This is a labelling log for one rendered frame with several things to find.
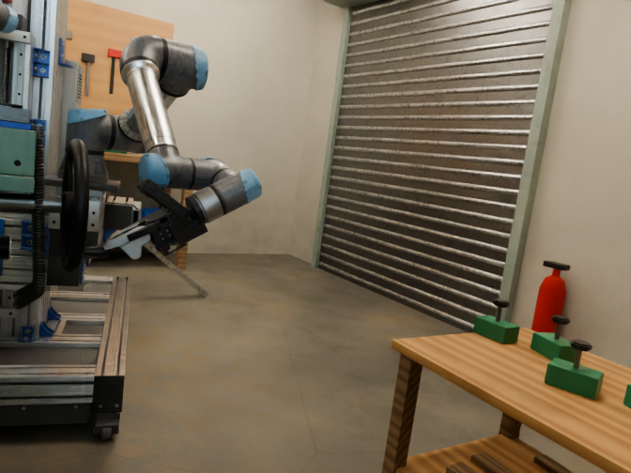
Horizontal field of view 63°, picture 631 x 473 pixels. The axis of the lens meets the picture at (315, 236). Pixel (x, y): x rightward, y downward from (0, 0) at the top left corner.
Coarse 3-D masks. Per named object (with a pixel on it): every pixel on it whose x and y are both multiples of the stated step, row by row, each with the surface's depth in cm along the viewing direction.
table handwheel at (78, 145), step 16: (80, 144) 106; (80, 160) 102; (64, 176) 121; (80, 176) 101; (0, 192) 105; (64, 192) 111; (80, 192) 100; (0, 208) 105; (16, 208) 106; (32, 208) 107; (48, 208) 109; (64, 208) 109; (80, 208) 100; (64, 224) 122; (80, 224) 101; (64, 240) 120; (80, 240) 102; (64, 256) 116; (80, 256) 105
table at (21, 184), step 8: (0, 176) 98; (8, 176) 99; (16, 176) 100; (24, 176) 101; (32, 176) 103; (0, 184) 98; (8, 184) 99; (16, 184) 100; (24, 184) 100; (32, 184) 101; (32, 192) 102
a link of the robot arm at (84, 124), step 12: (72, 108) 163; (72, 120) 161; (84, 120) 160; (96, 120) 162; (108, 120) 166; (72, 132) 161; (84, 132) 161; (96, 132) 163; (108, 132) 165; (96, 144) 164; (108, 144) 167
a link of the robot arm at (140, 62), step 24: (144, 48) 131; (120, 72) 130; (144, 72) 128; (144, 96) 124; (144, 120) 122; (168, 120) 124; (144, 144) 120; (168, 144) 119; (144, 168) 115; (168, 168) 115; (192, 168) 119
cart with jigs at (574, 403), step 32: (480, 320) 155; (416, 352) 132; (448, 352) 136; (480, 352) 139; (512, 352) 143; (544, 352) 143; (576, 352) 139; (416, 384) 139; (480, 384) 117; (512, 384) 119; (544, 384) 122; (576, 384) 118; (608, 384) 128; (512, 416) 107; (544, 416) 105; (576, 416) 107; (608, 416) 109; (448, 448) 156; (480, 448) 158; (512, 448) 161; (576, 448) 96; (608, 448) 95
